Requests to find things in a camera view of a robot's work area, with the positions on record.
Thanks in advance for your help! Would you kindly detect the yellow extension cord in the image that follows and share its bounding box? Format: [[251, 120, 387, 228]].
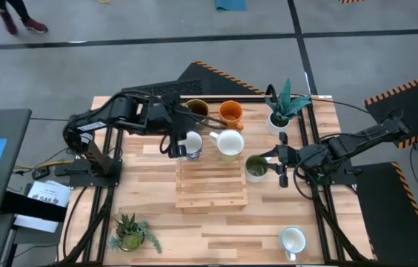
[[14, 159, 76, 173]]

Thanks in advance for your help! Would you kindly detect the blue floor mat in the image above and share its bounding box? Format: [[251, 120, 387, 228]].
[[215, 0, 248, 12]]

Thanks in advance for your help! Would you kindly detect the black power adapter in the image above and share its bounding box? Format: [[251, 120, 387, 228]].
[[32, 166, 51, 181]]

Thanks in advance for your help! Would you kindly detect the orange mug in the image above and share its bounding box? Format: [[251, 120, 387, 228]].
[[219, 99, 245, 131]]

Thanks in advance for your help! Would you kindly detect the white printed paper sheet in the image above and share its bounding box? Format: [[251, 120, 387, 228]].
[[27, 180, 72, 208]]

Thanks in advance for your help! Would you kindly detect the small succulent in pot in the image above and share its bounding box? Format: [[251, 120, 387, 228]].
[[107, 212, 163, 255]]

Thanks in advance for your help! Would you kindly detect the snake plant in white pot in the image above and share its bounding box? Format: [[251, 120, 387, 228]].
[[264, 77, 313, 136]]

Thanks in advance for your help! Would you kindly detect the black mat hazard stripe edge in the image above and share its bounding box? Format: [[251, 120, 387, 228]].
[[122, 60, 265, 97], [355, 161, 418, 267], [364, 68, 418, 150]]

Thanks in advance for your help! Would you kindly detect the black cable loop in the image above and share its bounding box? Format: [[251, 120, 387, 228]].
[[265, 84, 280, 101]]

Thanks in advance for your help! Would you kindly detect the white mug dark green inside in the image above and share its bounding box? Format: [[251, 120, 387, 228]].
[[245, 154, 273, 183]]

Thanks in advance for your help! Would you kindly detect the plain white mug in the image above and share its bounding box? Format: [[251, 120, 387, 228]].
[[279, 226, 308, 263]]

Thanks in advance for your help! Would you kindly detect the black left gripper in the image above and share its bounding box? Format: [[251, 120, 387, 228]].
[[159, 92, 196, 159]]

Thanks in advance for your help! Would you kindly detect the teal glazed mug brown inside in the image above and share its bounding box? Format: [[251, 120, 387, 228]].
[[185, 98, 210, 125]]

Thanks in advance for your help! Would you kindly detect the person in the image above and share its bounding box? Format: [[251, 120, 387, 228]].
[[0, 0, 50, 36]]

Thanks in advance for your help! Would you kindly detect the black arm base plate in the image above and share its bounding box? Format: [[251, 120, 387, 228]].
[[53, 162, 123, 188], [302, 155, 357, 187]]

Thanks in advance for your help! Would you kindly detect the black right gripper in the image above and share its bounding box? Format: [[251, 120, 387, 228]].
[[259, 131, 308, 188]]

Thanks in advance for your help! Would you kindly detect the black aluminium table frame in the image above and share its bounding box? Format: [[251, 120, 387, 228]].
[[56, 95, 376, 267]]

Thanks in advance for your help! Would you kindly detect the white mug green tile pattern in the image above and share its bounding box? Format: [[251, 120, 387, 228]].
[[208, 128, 245, 164]]

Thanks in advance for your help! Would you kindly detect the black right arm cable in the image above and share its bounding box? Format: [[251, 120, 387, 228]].
[[292, 158, 329, 202]]

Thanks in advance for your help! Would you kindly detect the white mug blue flower print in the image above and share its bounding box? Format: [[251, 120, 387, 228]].
[[177, 130, 205, 162]]

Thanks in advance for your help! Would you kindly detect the wooden slatted rack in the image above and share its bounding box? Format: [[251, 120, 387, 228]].
[[174, 105, 249, 214]]

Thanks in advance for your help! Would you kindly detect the grey side desk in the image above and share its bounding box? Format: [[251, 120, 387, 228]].
[[0, 108, 33, 220]]

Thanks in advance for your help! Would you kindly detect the white blank paper sheet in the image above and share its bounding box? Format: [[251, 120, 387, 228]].
[[13, 214, 60, 234]]

